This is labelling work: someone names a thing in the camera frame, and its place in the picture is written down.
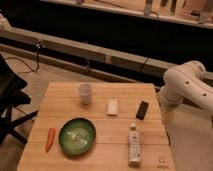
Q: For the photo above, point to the green ceramic bowl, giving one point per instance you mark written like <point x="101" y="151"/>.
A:
<point x="77" y="136"/>

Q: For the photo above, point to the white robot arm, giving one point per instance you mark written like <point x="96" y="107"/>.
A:
<point x="184" y="81"/>

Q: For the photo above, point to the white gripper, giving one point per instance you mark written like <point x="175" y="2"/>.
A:
<point x="167" y="115"/>

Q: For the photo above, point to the black office chair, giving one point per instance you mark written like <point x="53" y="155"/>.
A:
<point x="11" y="95"/>

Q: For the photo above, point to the black remote control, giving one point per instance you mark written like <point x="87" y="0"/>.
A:
<point x="142" y="110"/>

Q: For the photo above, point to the orange carrot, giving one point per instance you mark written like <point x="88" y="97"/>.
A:
<point x="50" y="139"/>

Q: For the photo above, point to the white rectangular block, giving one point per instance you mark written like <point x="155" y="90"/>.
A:
<point x="112" y="107"/>

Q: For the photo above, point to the white plastic bottle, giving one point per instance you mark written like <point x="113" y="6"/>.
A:
<point x="134" y="146"/>

